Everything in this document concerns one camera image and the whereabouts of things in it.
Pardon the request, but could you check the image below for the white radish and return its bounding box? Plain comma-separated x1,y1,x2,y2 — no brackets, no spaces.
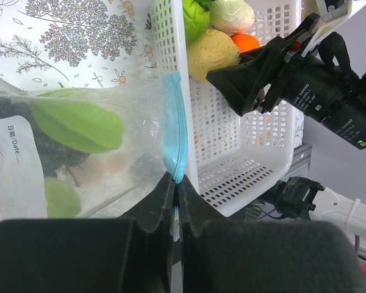
210,0,255,34

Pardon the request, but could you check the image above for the green starfruit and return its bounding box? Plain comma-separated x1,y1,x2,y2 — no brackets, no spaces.
29,89,125,154

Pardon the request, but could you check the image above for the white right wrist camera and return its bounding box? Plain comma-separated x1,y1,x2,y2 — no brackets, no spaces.
301,0,366,57

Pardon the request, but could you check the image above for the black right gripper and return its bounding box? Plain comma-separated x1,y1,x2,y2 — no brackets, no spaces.
206,13,366,150

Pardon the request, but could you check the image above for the orange tangerine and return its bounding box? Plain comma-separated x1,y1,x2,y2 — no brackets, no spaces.
231,33,260,53

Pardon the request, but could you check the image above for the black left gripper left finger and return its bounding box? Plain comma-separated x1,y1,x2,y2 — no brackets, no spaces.
0,173,176,292

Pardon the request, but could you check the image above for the floral tablecloth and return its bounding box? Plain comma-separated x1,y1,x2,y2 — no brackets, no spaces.
0,0,159,92

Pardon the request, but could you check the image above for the clear zip top bag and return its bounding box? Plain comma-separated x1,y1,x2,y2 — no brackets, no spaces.
0,71,190,245

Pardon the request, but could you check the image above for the white plastic basket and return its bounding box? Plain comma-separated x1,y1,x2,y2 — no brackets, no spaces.
146,1,304,217

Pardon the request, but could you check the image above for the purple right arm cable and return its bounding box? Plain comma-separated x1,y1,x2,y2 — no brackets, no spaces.
256,207,362,254

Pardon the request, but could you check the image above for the dark grape bunch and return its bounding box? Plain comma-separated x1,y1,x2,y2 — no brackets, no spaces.
0,94,165,187

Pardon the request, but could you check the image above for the green bell pepper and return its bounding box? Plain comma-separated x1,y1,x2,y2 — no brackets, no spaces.
182,0,210,44

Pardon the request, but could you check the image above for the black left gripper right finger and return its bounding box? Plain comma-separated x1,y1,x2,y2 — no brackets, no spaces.
177,178,366,292

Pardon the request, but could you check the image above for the yellow pear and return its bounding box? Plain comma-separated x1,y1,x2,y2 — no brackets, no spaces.
187,29,240,82

